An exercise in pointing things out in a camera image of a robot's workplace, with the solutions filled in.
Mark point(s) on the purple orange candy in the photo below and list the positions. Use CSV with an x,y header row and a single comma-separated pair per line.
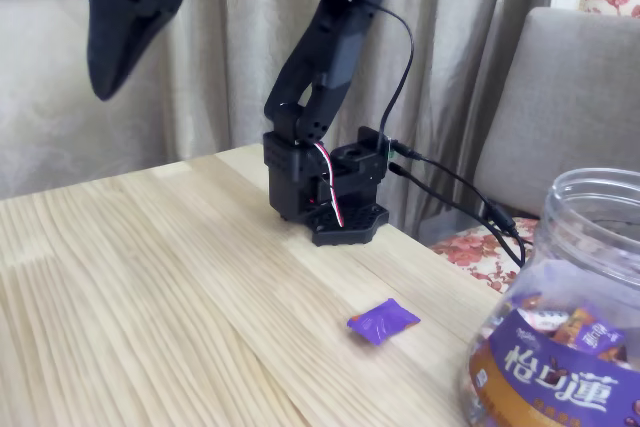
x,y
382,322

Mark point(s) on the clear plastic candy jar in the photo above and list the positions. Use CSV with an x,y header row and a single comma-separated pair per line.
x,y
550,387

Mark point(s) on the white plastic bag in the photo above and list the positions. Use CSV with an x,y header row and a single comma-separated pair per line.
x,y
545,319

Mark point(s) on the purple snack bag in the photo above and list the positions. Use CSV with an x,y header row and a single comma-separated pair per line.
x,y
597,337

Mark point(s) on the floral seat cushion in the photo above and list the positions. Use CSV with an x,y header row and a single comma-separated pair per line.
x,y
475,247

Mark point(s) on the orange-brown snack bag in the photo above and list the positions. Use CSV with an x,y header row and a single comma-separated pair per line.
x,y
572,324

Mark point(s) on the grey fabric chair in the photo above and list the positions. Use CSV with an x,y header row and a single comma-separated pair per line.
x,y
565,112

